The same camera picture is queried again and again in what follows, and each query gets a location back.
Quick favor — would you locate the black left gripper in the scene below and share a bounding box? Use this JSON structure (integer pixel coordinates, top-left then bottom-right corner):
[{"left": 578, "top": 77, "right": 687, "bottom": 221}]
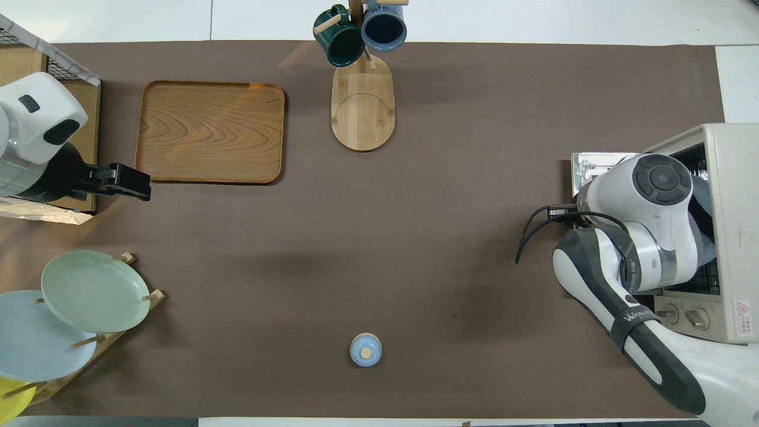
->
[{"left": 33, "top": 142, "right": 152, "bottom": 202}]

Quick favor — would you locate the pale green plate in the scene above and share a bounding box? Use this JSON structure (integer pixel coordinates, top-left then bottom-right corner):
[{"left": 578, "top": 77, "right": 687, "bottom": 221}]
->
[{"left": 41, "top": 250, "right": 151, "bottom": 333}]

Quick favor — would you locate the dark green mug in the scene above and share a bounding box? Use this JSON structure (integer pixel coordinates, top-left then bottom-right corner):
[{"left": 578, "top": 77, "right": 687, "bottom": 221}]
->
[{"left": 313, "top": 5, "right": 366, "bottom": 68}]

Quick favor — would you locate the yellow plate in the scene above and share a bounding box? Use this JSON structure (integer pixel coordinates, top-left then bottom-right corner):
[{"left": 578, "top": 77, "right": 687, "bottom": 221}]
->
[{"left": 0, "top": 377, "right": 36, "bottom": 425}]

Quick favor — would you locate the wooden serving tray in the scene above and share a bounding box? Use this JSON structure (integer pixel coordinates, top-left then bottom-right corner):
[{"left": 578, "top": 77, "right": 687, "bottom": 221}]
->
[{"left": 135, "top": 81, "right": 286, "bottom": 186}]

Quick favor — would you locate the wooden mug tree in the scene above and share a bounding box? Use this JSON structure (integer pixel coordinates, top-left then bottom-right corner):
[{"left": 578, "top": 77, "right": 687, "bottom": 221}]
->
[{"left": 313, "top": 0, "right": 410, "bottom": 152}]

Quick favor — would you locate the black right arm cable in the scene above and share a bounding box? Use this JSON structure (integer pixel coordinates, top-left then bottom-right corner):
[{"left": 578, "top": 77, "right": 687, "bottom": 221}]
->
[{"left": 515, "top": 205, "right": 629, "bottom": 265}]

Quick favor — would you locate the light blue racked plate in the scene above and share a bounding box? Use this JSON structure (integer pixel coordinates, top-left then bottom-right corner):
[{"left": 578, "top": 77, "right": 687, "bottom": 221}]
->
[{"left": 0, "top": 290, "right": 97, "bottom": 383}]

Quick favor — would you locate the brown table mat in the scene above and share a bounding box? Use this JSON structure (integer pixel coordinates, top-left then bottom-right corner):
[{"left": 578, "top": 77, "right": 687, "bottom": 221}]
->
[{"left": 0, "top": 40, "right": 725, "bottom": 419}]

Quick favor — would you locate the blue mug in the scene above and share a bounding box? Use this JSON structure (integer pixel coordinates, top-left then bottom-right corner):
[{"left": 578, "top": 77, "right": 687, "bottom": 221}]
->
[{"left": 361, "top": 0, "right": 408, "bottom": 52}]

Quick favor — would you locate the white toaster oven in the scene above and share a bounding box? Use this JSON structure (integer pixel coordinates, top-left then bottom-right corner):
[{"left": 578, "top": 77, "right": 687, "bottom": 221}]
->
[{"left": 571, "top": 123, "right": 759, "bottom": 345}]

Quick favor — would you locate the wooden plate rack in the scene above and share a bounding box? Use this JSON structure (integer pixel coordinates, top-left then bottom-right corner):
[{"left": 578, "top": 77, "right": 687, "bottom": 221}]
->
[{"left": 0, "top": 252, "right": 165, "bottom": 407}]

